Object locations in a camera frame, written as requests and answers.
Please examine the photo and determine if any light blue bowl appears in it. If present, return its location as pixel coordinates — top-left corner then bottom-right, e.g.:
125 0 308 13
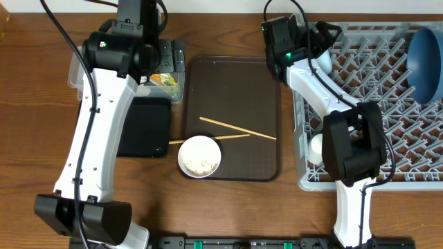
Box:
316 50 332 75

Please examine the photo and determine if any green yellow snack wrapper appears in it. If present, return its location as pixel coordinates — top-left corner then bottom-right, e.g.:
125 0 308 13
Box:
149 73 177 86

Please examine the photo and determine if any wooden chopstick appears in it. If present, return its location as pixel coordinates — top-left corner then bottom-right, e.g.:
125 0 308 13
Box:
168 134 250 145
199 117 277 140

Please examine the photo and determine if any blue round plate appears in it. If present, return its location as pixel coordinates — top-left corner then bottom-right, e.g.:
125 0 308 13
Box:
406 28 442 104

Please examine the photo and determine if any white paper cup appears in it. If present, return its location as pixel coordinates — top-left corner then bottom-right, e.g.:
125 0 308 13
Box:
307 133 323 165

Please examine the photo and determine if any white bowl with crumbs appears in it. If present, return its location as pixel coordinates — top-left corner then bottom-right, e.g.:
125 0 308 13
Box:
178 136 222 178

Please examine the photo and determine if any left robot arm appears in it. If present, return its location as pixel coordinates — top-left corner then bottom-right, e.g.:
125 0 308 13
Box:
34 0 185 248

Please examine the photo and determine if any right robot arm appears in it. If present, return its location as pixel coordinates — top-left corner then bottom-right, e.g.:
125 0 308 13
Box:
261 16 387 248

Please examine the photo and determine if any grey plastic dishwasher rack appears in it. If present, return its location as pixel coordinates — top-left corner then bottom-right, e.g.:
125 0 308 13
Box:
287 21 443 192

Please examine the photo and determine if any clear plastic waste bin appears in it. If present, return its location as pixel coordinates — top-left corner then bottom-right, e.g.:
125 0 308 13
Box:
67 53 185 103

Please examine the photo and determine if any black rectangular tray bin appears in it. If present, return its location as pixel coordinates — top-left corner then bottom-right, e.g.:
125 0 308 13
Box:
115 97 171 158

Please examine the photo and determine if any dark brown serving tray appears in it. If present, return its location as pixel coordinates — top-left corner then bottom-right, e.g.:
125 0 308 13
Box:
182 55 281 182

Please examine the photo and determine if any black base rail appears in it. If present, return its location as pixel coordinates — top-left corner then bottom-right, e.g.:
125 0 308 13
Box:
68 235 416 249

